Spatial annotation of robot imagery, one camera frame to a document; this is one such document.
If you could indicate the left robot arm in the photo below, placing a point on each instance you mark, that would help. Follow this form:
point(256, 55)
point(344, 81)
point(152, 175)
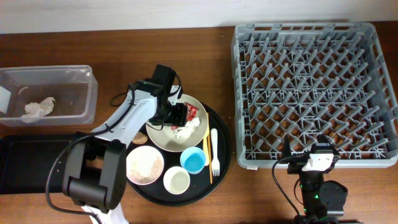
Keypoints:
point(95, 168)

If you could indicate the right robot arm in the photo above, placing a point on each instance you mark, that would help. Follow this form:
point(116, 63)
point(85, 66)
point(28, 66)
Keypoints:
point(322, 201)

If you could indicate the small pink plate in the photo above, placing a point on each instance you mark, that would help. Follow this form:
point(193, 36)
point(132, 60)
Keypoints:
point(144, 165)

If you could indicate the grey dishwasher rack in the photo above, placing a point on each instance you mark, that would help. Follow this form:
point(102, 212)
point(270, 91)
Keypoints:
point(297, 81)

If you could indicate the white label on bin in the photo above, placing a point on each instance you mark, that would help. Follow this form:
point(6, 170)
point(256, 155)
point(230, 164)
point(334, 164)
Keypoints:
point(5, 96)

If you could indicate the small white tissue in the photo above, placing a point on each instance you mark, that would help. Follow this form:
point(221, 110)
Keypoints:
point(187, 130)

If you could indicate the red snack wrapper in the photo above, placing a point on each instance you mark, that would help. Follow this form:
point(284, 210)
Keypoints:
point(192, 112)

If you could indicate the orange chopstick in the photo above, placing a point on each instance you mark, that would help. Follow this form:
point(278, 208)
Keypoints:
point(209, 148)

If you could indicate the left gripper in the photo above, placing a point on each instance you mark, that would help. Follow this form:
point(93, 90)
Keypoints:
point(180, 115)

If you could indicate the round black serving tray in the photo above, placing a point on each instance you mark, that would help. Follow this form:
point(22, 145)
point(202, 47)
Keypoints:
point(200, 184)

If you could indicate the clear plastic waste bin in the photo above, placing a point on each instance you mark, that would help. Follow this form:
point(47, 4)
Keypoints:
point(74, 88)

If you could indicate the brown cookie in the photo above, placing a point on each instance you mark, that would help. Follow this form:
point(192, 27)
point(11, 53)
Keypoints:
point(139, 139)

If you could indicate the large beige plate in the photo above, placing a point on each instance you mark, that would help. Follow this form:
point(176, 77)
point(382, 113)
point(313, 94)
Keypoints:
point(166, 138)

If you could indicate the white plastic fork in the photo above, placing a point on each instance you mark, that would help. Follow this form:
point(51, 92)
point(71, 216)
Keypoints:
point(214, 145)

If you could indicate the white cup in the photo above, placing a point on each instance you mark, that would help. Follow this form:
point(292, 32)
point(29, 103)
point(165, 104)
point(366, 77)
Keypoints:
point(176, 180)

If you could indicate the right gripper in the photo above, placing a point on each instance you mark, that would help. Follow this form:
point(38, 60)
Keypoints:
point(296, 159)

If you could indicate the white napkin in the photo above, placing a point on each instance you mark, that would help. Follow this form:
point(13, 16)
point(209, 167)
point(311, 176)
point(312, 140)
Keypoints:
point(36, 111)

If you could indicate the blue cup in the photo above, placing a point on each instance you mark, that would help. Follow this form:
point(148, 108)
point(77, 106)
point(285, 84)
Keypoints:
point(193, 160)

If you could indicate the black rectangular tray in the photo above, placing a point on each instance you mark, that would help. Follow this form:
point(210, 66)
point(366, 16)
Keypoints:
point(26, 161)

